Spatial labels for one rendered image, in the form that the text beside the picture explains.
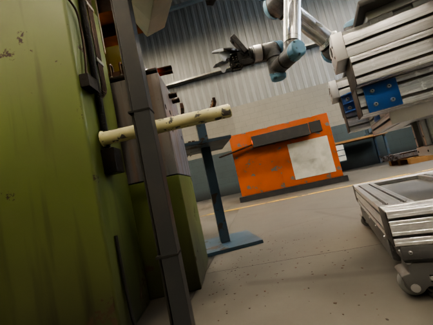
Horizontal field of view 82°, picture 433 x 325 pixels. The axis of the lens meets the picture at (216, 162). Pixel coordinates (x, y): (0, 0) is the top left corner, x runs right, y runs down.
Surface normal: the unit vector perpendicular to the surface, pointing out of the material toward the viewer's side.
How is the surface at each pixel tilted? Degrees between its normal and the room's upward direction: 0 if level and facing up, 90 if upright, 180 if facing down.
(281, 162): 90
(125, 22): 90
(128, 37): 90
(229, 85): 90
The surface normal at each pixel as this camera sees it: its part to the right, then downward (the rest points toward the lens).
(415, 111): -0.40, 0.00
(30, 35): -0.04, -0.09
